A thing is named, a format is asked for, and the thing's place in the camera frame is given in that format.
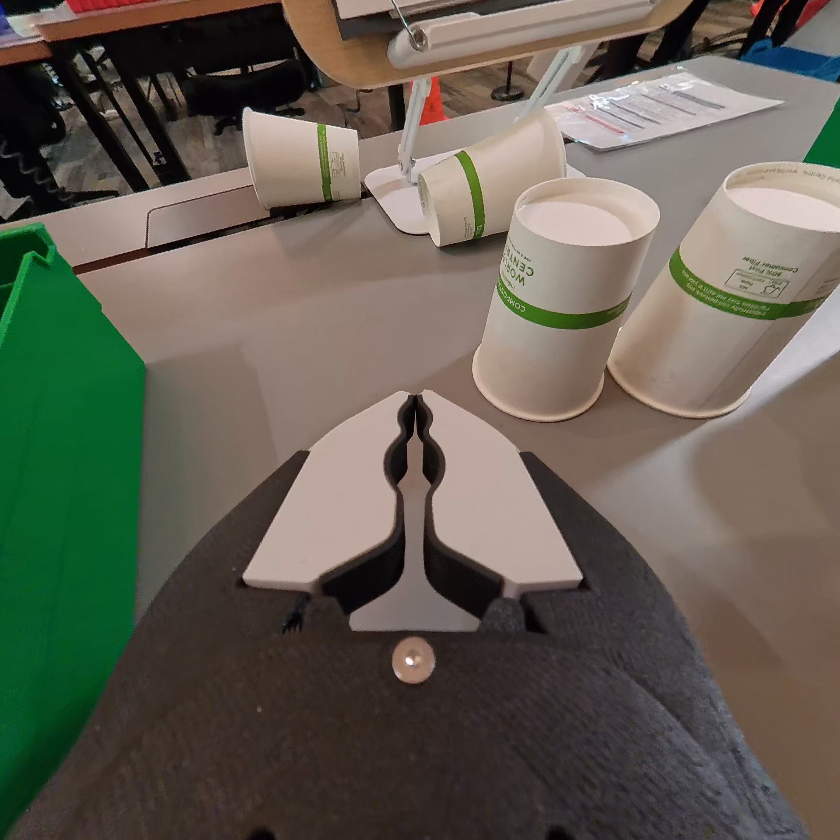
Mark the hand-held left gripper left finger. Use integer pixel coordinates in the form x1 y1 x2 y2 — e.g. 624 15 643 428
241 391 421 616

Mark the brown wooden table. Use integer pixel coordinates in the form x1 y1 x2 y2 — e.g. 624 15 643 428
33 0 284 193

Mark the orange traffic cone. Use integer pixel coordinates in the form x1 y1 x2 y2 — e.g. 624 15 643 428
408 77 448 127

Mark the laminated paper sheet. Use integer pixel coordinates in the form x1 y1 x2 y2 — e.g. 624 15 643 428
545 71 785 152

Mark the wooden document stand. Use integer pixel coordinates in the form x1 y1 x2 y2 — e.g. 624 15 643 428
281 0 697 235

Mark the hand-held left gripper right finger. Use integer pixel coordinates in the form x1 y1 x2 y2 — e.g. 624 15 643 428
416 390 585 621

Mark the white paper cup green band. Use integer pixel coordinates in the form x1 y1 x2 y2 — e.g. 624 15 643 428
241 107 362 211
607 161 840 419
417 108 567 248
472 178 660 422

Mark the green plastic bin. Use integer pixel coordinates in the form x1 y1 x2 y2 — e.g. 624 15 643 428
804 98 840 168
0 222 147 840

